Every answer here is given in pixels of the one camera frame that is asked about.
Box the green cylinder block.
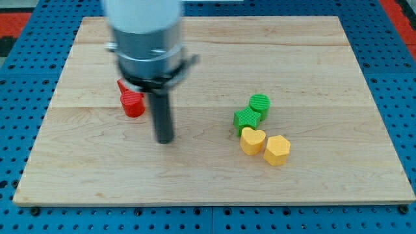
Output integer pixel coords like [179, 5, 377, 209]
[248, 94, 271, 122]

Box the red block behind arm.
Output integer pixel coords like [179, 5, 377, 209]
[117, 79, 144, 98]

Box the light wooden board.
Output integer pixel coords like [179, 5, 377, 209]
[14, 16, 415, 207]

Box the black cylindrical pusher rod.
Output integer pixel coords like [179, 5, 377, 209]
[148, 93, 174, 144]

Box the yellow heart block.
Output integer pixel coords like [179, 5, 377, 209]
[240, 127, 267, 155]

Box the red cylinder block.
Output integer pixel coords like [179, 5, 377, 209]
[120, 90, 146, 118]

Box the yellow hexagon block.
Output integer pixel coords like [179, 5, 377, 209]
[263, 135, 291, 166]

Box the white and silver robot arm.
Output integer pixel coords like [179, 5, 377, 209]
[101, 0, 198, 144]

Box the green star block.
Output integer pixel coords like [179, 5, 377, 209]
[233, 107, 261, 137]

